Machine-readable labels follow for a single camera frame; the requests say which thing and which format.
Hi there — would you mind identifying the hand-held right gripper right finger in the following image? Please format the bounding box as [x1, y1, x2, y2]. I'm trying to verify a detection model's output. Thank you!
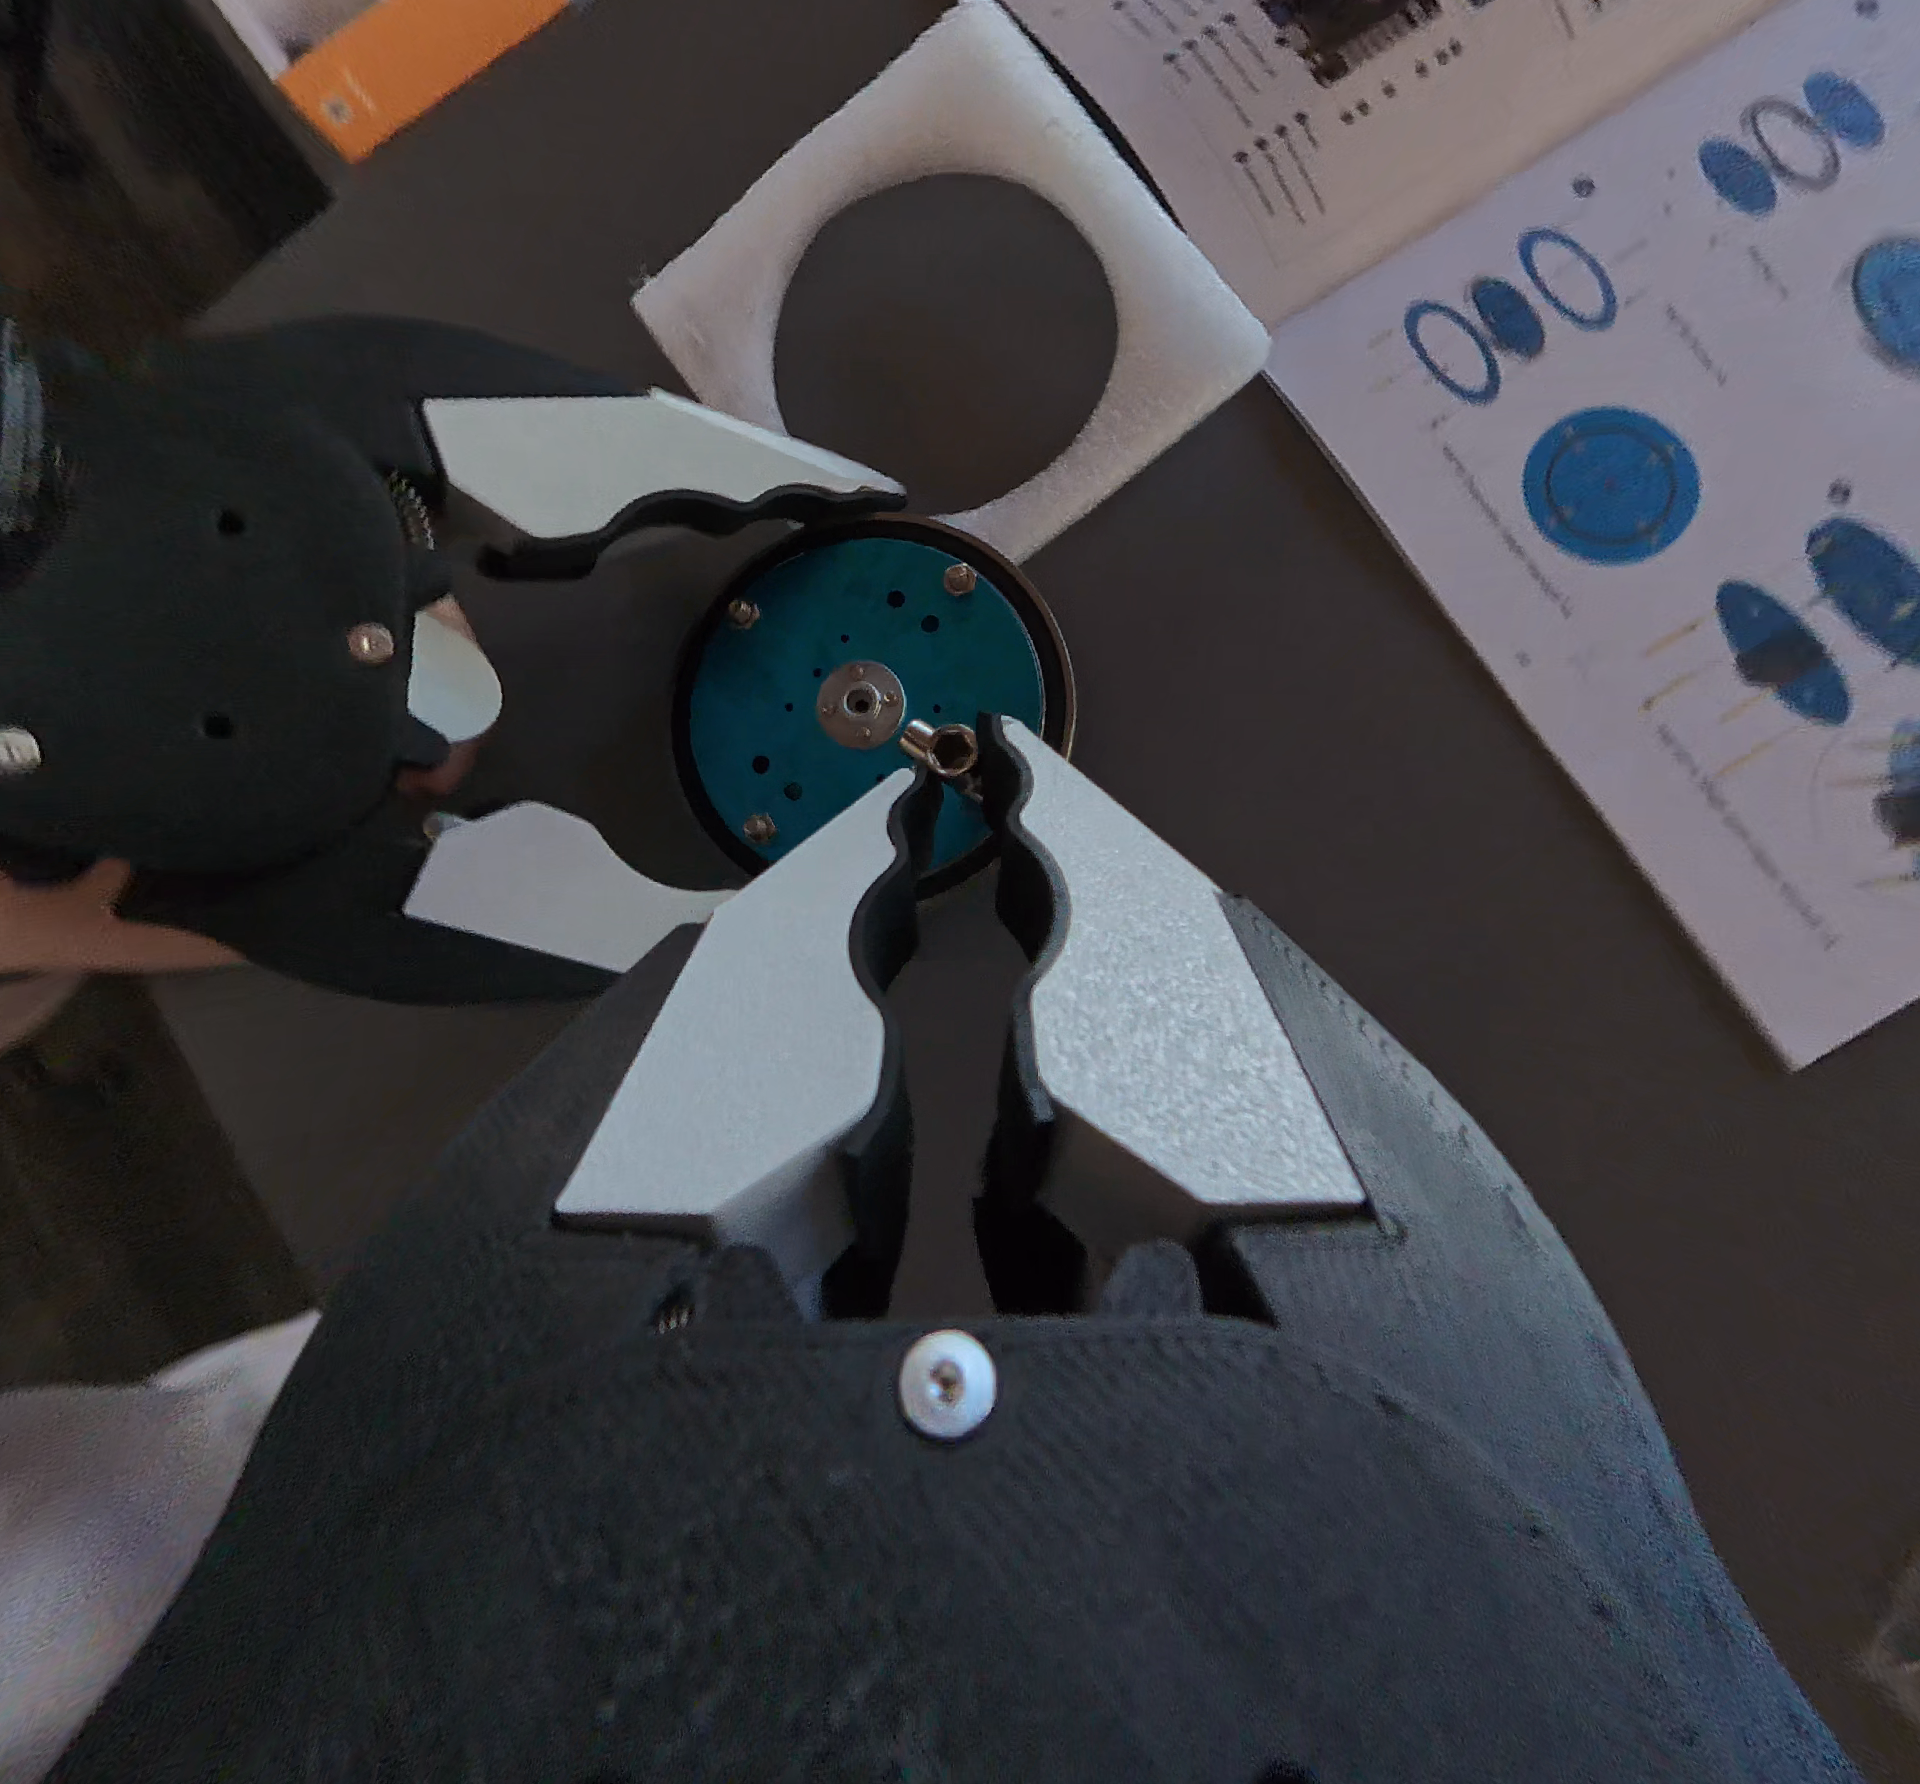
[977, 711, 1369, 1212]

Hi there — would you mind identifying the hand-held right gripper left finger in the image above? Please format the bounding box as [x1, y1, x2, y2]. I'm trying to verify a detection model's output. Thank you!
[557, 765, 938, 1282]

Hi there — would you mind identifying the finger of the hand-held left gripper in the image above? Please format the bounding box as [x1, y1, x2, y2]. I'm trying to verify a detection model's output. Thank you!
[401, 799, 748, 978]
[421, 387, 912, 581]

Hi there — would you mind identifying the blue disc with black rim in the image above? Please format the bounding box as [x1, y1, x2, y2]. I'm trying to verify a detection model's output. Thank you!
[668, 516, 1078, 901]

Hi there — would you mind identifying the metal cross socket wrench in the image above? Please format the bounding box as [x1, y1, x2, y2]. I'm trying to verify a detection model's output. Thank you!
[900, 717, 986, 801]

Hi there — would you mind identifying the person's left hand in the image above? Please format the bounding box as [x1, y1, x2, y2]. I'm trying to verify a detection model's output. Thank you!
[0, 853, 253, 982]

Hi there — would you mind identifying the orange and white kit box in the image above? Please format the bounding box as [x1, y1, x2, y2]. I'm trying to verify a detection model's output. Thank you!
[127, 0, 576, 162]

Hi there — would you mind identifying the black keyboard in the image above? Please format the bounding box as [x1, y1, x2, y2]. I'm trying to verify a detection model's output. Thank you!
[28, 0, 337, 329]

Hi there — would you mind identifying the instruction sheet with blue drawings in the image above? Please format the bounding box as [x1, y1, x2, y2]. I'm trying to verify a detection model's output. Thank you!
[1269, 0, 1920, 1070]

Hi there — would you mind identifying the white foam sheet with hole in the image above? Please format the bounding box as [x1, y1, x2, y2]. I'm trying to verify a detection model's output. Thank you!
[631, 0, 1274, 559]

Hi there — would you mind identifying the person's white t-shirt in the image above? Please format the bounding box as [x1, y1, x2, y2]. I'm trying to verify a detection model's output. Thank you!
[0, 1311, 325, 1784]

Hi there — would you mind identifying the instruction sheet with circuit board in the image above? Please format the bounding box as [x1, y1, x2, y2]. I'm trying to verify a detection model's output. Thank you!
[868, 0, 1920, 327]

